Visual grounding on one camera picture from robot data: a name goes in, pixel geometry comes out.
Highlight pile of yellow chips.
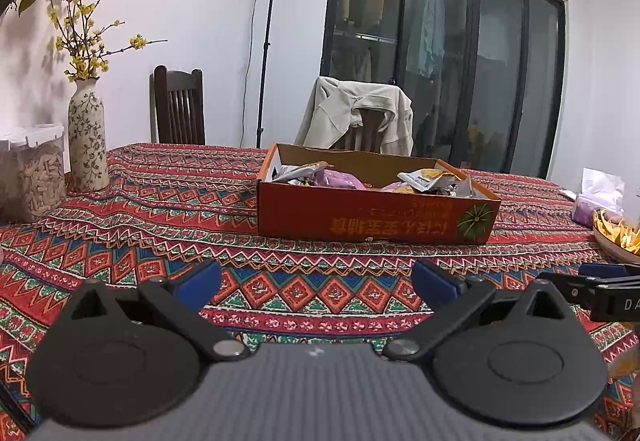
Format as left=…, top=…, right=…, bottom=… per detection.
left=595, top=211, right=640, bottom=254

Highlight yellow flower branches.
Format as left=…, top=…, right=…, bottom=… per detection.
left=47, top=0, right=168, bottom=82

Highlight pink packet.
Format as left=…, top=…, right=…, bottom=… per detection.
left=312, top=170, right=368, bottom=190

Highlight dark wooden chair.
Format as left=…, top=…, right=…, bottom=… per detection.
left=152, top=66, right=207, bottom=146

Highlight red patterned tablecloth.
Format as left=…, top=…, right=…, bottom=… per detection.
left=0, top=142, right=640, bottom=441

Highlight crinkled silver packet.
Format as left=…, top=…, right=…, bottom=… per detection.
left=440, top=173, right=488, bottom=200

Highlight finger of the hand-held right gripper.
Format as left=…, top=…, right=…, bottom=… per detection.
left=579, top=263, right=640, bottom=280
left=537, top=272, right=596, bottom=306

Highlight woven bowl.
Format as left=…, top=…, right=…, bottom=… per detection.
left=592, top=210, right=640, bottom=265

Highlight hanging light blue garment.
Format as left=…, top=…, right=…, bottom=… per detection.
left=406, top=0, right=446, bottom=78

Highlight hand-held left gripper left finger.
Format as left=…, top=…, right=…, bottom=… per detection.
left=70, top=260, right=251, bottom=363

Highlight brown wooden chair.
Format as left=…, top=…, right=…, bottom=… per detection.
left=345, top=110, right=388, bottom=154

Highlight pink tissue pack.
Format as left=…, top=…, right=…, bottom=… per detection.
left=571, top=167, right=627, bottom=228

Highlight black power cable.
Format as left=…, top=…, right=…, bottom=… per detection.
left=239, top=0, right=263, bottom=146

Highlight orange cardboard box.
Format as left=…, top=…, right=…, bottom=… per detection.
left=256, top=143, right=502, bottom=246

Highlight white silver packet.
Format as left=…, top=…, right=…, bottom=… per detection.
left=272, top=161, right=335, bottom=186

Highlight floral ceramic vase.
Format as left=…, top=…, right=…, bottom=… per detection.
left=67, top=77, right=111, bottom=192

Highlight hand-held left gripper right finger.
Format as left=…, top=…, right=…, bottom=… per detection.
left=382, top=258, right=571, bottom=363

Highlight beige jacket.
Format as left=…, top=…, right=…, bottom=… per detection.
left=295, top=77, right=415, bottom=156

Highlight clear plastic snack container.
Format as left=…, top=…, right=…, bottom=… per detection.
left=0, top=123, right=67, bottom=223

